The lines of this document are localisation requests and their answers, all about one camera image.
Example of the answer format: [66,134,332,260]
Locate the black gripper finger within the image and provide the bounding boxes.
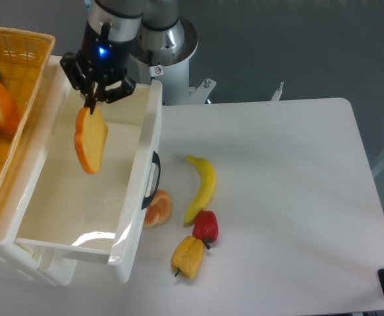
[90,77,136,114]
[60,52,96,108]

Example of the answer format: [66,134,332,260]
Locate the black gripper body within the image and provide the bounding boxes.
[76,22,134,85]

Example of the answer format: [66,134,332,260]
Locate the toy bread slice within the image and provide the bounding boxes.
[74,107,108,174]

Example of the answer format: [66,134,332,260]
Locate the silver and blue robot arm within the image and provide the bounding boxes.
[60,1,178,113]

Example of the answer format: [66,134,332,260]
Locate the upper white drawer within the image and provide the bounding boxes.
[13,72,163,284]

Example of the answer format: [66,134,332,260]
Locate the white drawer cabinet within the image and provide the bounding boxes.
[0,55,76,286]

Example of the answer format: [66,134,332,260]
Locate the yellow woven basket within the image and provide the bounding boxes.
[0,27,55,198]

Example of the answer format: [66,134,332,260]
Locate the yellow toy banana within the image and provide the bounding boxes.
[183,155,217,226]

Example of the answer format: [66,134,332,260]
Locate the orange toy croissant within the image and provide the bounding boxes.
[144,190,172,228]

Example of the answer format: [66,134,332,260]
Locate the red toy bell pepper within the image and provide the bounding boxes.
[192,210,219,244]

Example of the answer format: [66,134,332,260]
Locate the yellow toy bell pepper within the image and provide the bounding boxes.
[171,236,211,280]

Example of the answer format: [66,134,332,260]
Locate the black drawer handle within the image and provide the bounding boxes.
[141,151,161,209]

